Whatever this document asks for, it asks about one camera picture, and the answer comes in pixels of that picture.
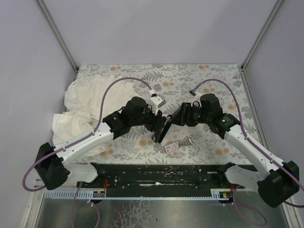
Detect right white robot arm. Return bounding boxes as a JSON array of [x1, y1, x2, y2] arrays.
[[172, 94, 300, 208]]

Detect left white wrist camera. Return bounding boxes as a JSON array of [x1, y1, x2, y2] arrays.
[[147, 94, 166, 114]]

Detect aluminium frame post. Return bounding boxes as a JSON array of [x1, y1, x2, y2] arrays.
[[35, 0, 79, 72], [241, 0, 285, 71]]

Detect red white staple box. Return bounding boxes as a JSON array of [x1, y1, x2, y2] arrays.
[[164, 142, 179, 153]]

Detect floral tablecloth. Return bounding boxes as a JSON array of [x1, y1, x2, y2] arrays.
[[76, 64, 259, 164]]

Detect metal staple strip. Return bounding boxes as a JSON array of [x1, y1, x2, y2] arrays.
[[176, 138, 194, 148]]

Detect black stapler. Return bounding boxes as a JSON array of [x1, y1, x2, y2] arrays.
[[153, 114, 174, 143]]

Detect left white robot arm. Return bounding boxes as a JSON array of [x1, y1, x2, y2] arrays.
[[35, 94, 166, 190]]

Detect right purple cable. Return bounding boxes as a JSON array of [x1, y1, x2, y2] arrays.
[[190, 78, 304, 225]]

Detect right aluminium frame post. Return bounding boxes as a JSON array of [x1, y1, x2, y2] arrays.
[[241, 0, 285, 71]]

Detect white cloth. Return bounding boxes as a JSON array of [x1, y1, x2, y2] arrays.
[[52, 74, 138, 145]]

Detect white slotted cable duct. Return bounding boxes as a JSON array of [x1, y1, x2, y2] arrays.
[[44, 186, 229, 201]]

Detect left aluminium frame post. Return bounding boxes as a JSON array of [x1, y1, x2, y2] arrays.
[[35, 0, 79, 72]]

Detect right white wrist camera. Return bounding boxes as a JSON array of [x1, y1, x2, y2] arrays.
[[190, 90, 202, 108]]

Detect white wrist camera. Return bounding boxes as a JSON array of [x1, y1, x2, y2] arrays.
[[190, 90, 202, 108], [147, 94, 166, 114]]

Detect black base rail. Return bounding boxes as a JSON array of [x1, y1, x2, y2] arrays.
[[76, 162, 233, 190]]

